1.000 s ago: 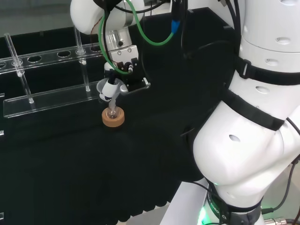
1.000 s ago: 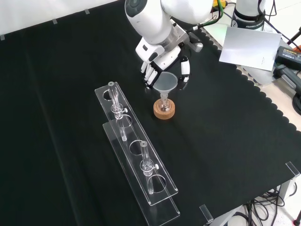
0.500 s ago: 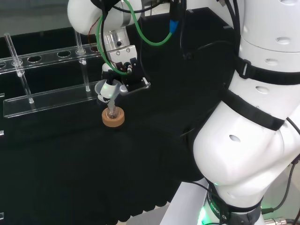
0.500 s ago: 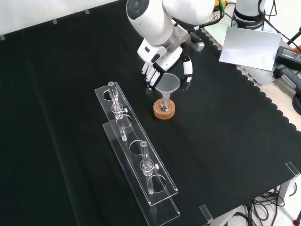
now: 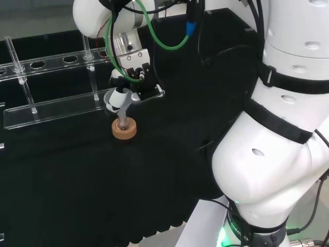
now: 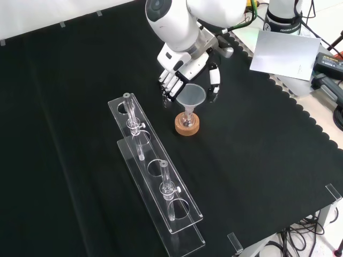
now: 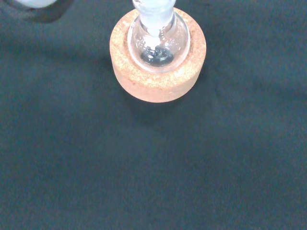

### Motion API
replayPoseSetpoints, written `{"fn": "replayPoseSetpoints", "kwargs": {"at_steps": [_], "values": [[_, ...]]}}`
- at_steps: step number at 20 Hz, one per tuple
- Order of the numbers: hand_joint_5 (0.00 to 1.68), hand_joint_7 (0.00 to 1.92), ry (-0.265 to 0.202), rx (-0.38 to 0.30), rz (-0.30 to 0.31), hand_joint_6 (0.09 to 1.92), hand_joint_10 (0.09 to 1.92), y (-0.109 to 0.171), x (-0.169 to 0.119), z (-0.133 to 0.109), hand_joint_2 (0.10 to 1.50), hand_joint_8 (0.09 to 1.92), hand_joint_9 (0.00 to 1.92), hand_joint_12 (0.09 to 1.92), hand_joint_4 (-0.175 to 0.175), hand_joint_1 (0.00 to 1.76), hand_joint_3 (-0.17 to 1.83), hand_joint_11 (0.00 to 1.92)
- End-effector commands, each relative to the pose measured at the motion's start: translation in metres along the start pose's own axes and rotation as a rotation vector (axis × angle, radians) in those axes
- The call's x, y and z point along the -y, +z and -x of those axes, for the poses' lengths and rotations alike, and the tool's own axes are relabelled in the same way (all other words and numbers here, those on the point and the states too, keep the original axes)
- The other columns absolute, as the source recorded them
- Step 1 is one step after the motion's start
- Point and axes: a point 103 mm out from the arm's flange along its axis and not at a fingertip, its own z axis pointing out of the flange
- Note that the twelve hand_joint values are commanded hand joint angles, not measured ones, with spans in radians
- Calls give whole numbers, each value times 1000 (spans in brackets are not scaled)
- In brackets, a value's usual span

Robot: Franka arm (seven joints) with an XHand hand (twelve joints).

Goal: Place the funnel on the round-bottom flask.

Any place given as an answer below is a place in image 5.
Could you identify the pale base board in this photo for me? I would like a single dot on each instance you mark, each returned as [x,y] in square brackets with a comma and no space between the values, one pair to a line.
[205,223]

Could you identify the round-bottom glass flask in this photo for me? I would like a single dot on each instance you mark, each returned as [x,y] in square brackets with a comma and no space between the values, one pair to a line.
[123,125]

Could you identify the black bench cloth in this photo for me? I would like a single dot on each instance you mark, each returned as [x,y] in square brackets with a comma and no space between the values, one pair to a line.
[102,180]

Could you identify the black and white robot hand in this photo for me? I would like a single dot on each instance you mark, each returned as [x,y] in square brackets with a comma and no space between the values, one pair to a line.
[118,96]

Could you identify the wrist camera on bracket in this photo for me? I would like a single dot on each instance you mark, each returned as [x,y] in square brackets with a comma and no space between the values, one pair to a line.
[149,94]

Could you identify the clear acrylic funnel stand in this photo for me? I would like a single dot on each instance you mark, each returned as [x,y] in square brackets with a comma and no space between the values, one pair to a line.
[51,109]

